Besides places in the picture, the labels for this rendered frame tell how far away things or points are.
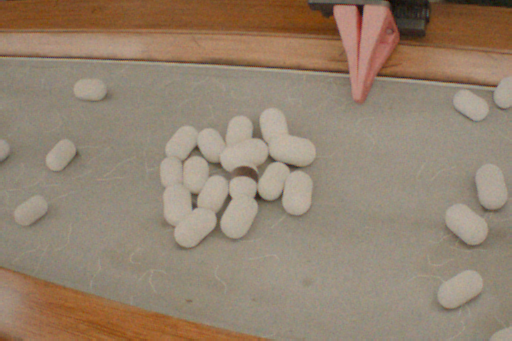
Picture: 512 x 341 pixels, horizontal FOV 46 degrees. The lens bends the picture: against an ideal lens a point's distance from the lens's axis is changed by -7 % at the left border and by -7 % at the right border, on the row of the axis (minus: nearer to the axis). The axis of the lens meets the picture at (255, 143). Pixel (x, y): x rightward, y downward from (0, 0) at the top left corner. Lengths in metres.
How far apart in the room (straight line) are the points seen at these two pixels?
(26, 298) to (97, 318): 0.06
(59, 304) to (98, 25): 0.40
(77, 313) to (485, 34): 0.43
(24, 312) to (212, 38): 0.35
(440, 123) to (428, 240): 0.13
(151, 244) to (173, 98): 0.19
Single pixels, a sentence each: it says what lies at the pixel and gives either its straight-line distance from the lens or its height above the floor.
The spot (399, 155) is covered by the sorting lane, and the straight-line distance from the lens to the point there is 0.50.
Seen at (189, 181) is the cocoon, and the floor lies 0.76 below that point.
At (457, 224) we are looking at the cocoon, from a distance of 0.43.
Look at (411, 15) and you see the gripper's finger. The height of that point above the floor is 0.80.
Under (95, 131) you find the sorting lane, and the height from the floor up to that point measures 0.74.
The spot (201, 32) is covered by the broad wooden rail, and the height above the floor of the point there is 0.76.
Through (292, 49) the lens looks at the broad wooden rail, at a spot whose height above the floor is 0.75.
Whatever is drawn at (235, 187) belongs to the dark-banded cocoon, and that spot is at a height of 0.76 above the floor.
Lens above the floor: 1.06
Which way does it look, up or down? 38 degrees down
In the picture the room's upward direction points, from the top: 12 degrees counter-clockwise
